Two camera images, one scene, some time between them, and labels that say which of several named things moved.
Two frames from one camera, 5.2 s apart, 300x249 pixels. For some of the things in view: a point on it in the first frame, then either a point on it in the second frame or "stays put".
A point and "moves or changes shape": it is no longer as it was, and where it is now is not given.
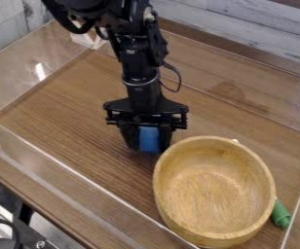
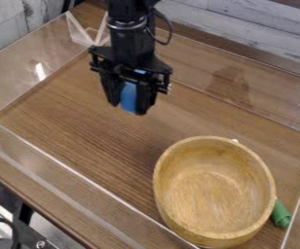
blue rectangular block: [148, 138] moves or changes shape
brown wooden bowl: [214, 191] stays put
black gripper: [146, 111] → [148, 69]
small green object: [280, 217] stays put
